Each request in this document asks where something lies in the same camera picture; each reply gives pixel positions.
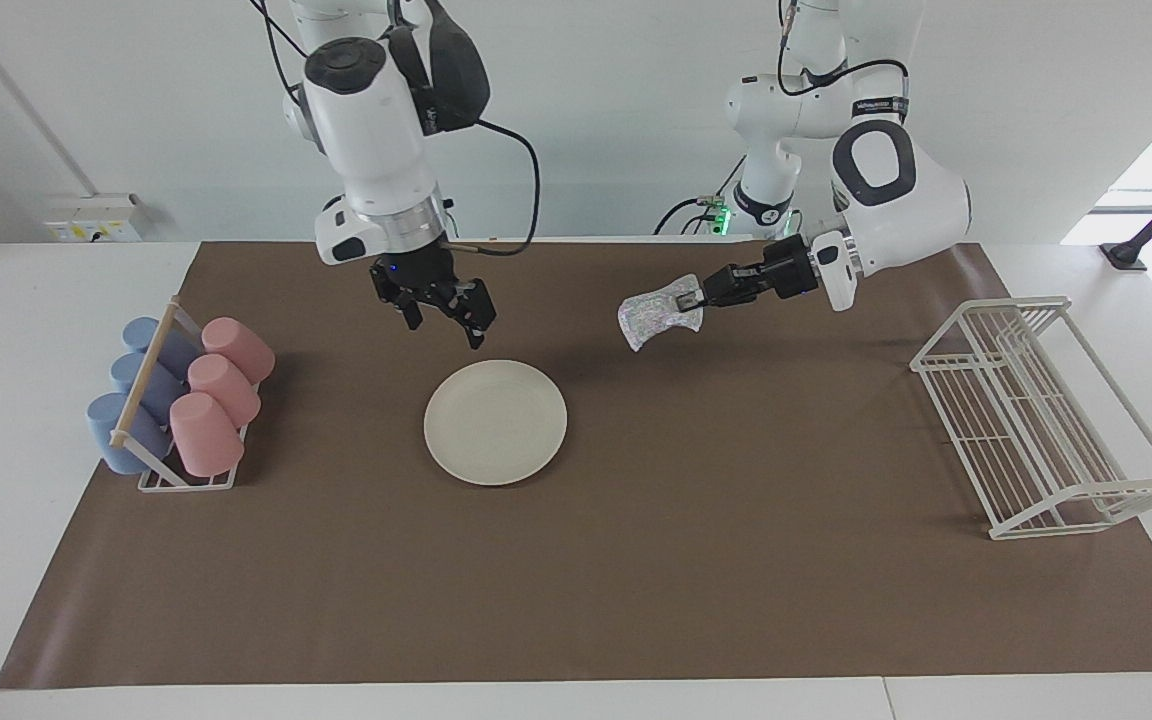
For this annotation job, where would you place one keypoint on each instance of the grey speckled sponge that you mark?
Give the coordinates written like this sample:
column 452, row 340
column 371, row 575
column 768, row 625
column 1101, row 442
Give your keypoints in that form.
column 648, row 315

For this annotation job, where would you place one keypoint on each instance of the white wall socket box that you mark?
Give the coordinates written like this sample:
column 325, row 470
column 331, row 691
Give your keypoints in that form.
column 96, row 218

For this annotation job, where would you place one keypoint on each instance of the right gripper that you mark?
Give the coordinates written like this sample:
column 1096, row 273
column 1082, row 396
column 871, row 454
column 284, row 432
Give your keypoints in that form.
column 414, row 272

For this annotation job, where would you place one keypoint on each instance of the cream round plate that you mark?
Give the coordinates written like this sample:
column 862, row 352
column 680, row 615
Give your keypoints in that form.
column 495, row 423

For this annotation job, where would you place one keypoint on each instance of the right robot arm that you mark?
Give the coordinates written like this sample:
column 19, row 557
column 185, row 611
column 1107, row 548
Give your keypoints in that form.
column 371, row 120

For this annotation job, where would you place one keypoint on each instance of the blue cup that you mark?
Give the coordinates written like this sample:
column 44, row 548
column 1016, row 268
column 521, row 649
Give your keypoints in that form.
column 133, row 375
column 113, row 432
column 144, row 333

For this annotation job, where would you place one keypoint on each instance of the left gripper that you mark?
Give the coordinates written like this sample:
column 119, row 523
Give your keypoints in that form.
column 781, row 272

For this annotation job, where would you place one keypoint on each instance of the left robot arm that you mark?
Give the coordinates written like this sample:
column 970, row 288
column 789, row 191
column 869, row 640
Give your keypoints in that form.
column 901, row 190

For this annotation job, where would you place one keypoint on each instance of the pink cup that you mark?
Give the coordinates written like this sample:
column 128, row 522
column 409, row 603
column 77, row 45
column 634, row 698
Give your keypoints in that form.
column 226, row 388
column 239, row 347
column 204, row 435

